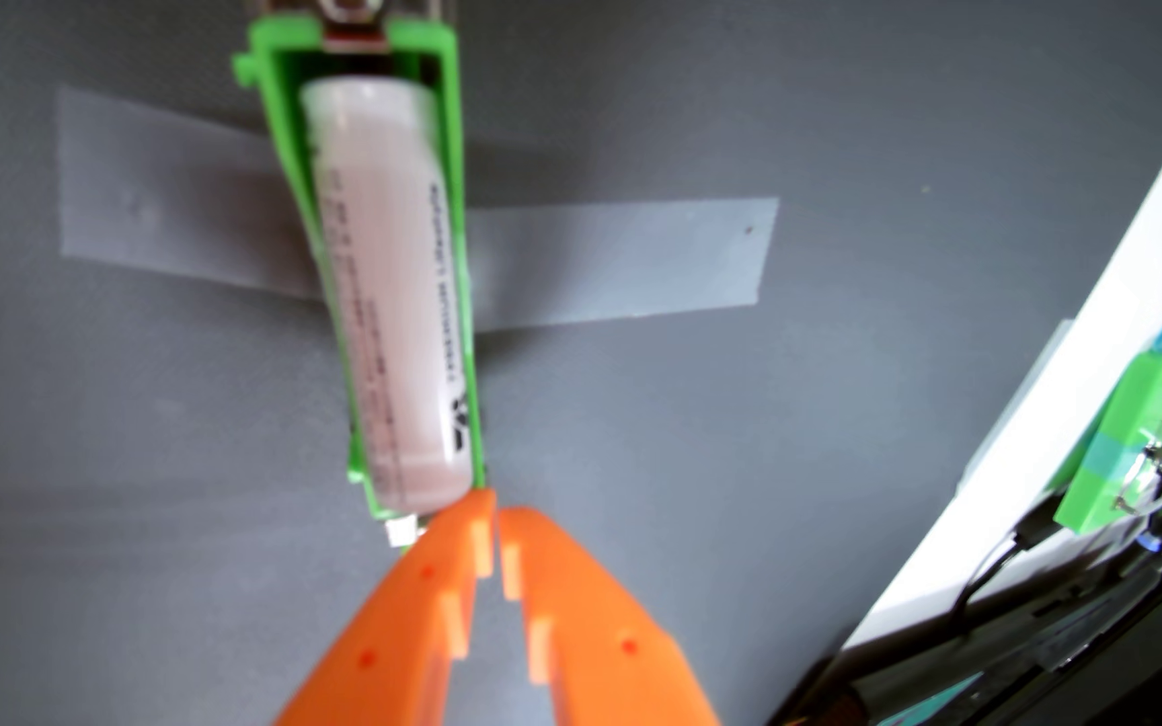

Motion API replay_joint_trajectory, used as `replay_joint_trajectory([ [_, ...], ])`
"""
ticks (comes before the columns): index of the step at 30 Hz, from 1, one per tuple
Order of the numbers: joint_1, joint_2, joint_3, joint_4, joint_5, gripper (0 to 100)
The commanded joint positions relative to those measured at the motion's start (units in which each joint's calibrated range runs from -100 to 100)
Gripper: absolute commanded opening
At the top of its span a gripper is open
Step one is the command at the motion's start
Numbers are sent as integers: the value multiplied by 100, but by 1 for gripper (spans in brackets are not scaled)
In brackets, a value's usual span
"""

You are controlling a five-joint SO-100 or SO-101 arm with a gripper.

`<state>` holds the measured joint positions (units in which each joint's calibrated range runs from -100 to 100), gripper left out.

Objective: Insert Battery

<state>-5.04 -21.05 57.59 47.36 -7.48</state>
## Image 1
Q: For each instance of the green printed box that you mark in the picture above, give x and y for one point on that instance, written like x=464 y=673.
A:
x=1136 y=434

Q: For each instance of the green battery holder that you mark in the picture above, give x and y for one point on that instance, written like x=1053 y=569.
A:
x=283 y=38

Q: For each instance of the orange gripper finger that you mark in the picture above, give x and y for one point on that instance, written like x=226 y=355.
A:
x=389 y=625
x=601 y=635

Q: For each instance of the dark grey table mat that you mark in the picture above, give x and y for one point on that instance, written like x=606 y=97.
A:
x=137 y=454

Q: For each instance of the white cylindrical battery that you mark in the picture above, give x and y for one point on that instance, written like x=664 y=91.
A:
x=389 y=302

